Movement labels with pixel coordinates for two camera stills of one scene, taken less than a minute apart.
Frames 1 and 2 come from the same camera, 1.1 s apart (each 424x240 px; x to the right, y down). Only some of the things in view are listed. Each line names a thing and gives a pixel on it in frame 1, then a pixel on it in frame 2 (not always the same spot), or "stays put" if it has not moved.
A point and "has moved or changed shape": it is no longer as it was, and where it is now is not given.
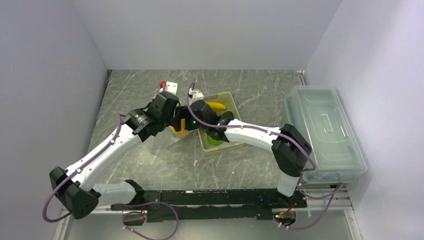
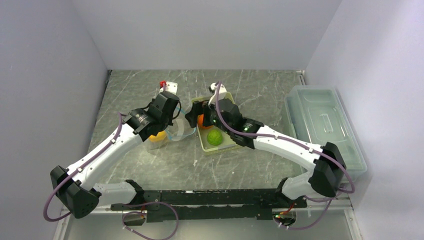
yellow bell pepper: [183, 131] → [159, 136]
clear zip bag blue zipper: [166, 143] has moved or changed shape
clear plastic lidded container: [318, 114] stays put
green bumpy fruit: [212, 141] stays put
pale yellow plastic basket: [226, 99] stays put
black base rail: [169, 205] stays put
